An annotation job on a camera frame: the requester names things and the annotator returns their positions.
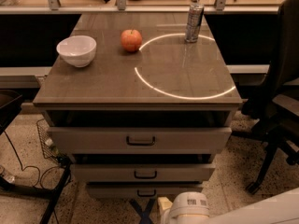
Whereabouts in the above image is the black side table frame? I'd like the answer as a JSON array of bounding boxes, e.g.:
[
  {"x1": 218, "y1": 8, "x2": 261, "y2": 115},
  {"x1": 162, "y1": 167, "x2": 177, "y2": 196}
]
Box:
[{"x1": 0, "y1": 90, "x2": 71, "y2": 224}]

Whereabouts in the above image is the white ceramic bowl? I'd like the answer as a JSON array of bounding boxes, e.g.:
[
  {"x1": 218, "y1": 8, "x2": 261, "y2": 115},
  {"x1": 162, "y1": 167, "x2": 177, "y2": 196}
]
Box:
[{"x1": 56, "y1": 35, "x2": 97, "y2": 67}]

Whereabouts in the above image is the black office chair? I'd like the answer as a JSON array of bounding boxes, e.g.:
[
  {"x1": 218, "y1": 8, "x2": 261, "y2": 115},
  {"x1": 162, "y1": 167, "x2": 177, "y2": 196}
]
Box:
[{"x1": 232, "y1": 0, "x2": 299, "y2": 194}]

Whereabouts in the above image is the grey drawer cabinet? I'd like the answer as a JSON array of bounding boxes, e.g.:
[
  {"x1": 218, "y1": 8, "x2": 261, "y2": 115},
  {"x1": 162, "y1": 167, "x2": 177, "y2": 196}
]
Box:
[{"x1": 32, "y1": 12, "x2": 244, "y2": 200}]

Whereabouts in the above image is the silver drink can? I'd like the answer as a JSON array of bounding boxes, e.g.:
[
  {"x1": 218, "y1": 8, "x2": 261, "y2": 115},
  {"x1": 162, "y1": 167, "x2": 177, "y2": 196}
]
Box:
[{"x1": 185, "y1": 3, "x2": 204, "y2": 43}]

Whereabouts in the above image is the grey middle drawer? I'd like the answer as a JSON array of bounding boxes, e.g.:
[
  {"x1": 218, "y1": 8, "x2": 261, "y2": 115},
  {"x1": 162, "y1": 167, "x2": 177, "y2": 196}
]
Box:
[{"x1": 71, "y1": 164, "x2": 215, "y2": 182}]

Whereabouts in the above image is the black floor cable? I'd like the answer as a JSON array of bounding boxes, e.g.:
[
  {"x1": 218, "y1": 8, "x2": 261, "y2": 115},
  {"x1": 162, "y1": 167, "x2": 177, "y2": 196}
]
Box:
[{"x1": 3, "y1": 130, "x2": 64, "y2": 189}]

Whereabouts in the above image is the red apple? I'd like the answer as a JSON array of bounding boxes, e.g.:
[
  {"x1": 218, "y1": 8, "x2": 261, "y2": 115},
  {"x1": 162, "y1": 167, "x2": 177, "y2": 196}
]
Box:
[{"x1": 121, "y1": 29, "x2": 142, "y2": 52}]

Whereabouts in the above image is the black wire basket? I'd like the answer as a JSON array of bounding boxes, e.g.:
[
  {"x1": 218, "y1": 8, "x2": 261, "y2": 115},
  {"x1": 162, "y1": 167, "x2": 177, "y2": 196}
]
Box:
[{"x1": 36, "y1": 119, "x2": 62, "y2": 165}]

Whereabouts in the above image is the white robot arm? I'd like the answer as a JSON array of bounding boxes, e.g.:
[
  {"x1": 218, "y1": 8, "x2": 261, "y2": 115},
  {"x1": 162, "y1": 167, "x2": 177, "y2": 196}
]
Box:
[{"x1": 158, "y1": 188, "x2": 299, "y2": 224}]

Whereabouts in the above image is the grey top drawer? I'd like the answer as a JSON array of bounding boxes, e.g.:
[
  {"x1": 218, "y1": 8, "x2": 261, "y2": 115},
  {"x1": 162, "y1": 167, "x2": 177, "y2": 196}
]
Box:
[{"x1": 48, "y1": 127, "x2": 232, "y2": 154}]

